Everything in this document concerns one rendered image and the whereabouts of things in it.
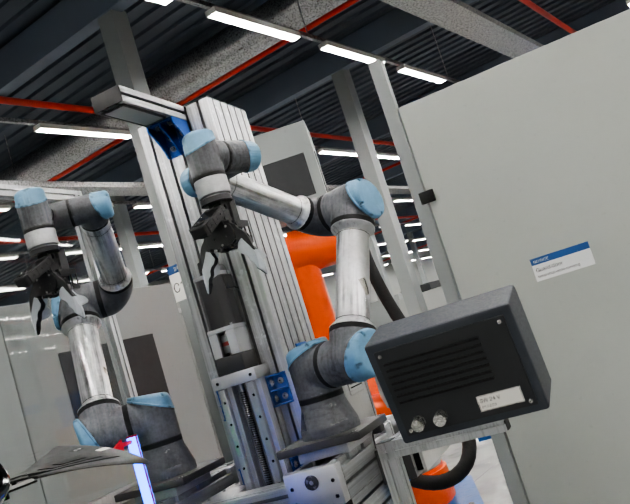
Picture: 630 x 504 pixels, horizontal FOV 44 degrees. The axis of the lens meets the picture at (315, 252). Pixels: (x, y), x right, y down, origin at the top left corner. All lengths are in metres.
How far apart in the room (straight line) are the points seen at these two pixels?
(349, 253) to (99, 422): 0.81
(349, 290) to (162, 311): 4.40
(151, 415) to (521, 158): 1.51
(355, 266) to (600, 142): 1.14
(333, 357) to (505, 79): 1.37
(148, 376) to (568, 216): 3.91
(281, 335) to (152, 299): 4.07
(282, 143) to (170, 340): 1.84
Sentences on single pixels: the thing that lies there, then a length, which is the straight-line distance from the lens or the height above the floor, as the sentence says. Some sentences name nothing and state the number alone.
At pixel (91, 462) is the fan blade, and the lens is 1.49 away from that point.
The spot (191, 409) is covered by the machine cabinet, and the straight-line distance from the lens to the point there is 6.21.
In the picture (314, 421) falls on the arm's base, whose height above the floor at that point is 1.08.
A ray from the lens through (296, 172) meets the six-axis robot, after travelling 5.36.
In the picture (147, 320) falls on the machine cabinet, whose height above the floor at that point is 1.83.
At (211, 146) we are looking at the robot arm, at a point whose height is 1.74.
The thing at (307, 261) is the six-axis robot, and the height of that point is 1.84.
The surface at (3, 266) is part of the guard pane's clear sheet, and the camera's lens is 2.60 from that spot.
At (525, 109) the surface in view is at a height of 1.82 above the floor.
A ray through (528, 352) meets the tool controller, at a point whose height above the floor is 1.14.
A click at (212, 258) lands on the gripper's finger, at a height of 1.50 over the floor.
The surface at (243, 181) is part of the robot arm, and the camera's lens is 1.94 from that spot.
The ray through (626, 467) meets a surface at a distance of 2.85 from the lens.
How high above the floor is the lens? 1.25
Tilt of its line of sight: 7 degrees up
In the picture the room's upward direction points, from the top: 17 degrees counter-clockwise
